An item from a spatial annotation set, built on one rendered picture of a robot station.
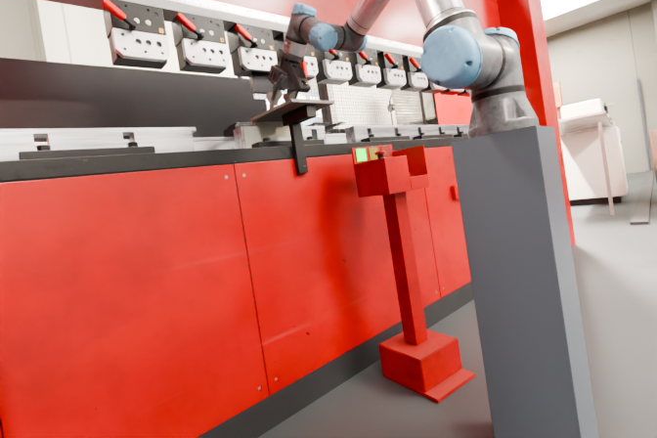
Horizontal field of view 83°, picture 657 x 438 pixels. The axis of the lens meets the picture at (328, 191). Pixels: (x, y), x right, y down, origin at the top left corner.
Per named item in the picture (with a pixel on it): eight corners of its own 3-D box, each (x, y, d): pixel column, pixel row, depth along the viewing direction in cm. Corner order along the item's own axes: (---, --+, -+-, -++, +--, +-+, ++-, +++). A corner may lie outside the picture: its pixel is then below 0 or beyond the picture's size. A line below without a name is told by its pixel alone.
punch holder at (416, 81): (413, 86, 196) (408, 55, 195) (400, 90, 202) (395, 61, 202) (428, 87, 206) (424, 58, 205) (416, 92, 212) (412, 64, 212)
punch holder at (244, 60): (243, 67, 131) (236, 21, 130) (233, 75, 137) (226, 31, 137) (279, 71, 140) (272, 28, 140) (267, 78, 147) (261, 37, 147)
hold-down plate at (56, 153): (20, 163, 86) (18, 151, 85) (20, 167, 90) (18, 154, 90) (155, 155, 105) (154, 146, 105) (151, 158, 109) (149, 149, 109)
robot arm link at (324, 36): (350, 30, 112) (329, 19, 119) (322, 24, 105) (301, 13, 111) (342, 56, 116) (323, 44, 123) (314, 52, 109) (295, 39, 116)
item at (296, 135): (316, 169, 120) (305, 104, 120) (290, 175, 131) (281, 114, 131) (325, 168, 123) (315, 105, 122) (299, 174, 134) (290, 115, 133)
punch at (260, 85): (255, 98, 137) (251, 72, 136) (252, 99, 138) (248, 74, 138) (278, 99, 143) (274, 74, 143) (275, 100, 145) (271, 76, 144)
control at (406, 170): (389, 194, 119) (381, 139, 119) (358, 197, 132) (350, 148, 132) (429, 187, 131) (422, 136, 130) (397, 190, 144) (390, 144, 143)
